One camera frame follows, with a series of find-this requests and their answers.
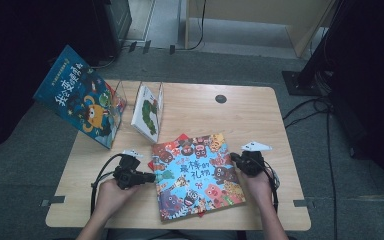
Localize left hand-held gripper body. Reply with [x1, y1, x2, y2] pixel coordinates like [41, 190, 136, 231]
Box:
[113, 149, 144, 190]

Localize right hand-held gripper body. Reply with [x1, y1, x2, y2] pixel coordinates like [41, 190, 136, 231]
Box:
[239, 141, 273, 177]

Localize colourful animals picture book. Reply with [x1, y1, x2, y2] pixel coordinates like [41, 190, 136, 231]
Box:
[150, 133, 247, 222]

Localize white caterpillar picture book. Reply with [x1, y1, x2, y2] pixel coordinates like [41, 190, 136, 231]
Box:
[130, 84, 164, 144]

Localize clear acrylic book rack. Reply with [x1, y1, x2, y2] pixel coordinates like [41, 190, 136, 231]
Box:
[89, 79, 165, 144]

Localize blue monster picture book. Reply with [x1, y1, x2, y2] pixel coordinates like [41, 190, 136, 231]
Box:
[33, 44, 128, 150]

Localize person's right hand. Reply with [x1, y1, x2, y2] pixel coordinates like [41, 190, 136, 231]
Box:
[240, 169, 274, 205]

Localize person's left hand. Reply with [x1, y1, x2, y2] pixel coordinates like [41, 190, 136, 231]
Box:
[94, 178, 141, 218]

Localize grey tape strip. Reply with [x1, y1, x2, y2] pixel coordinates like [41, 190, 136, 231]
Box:
[40, 195, 67, 207]
[293, 199, 316, 209]

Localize black stand pole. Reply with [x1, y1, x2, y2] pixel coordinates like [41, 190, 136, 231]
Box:
[296, 0, 348, 88]

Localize black cabinet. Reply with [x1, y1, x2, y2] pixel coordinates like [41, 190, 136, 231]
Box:
[93, 0, 133, 58]

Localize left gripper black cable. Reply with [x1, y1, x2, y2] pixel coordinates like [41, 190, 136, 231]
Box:
[90, 153, 125, 216]

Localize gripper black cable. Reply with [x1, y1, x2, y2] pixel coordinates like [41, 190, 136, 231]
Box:
[259, 161, 280, 214]
[90, 153, 125, 216]

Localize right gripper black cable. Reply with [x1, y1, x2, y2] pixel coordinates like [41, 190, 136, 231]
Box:
[259, 161, 280, 214]

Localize black floor cables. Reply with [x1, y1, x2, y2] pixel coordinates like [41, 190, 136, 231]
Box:
[281, 94, 339, 240]

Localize black stand base plate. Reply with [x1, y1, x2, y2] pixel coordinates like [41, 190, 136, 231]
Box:
[282, 70, 328, 97]

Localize black hanging cable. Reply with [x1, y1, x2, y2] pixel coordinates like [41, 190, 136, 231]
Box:
[174, 0, 208, 52]

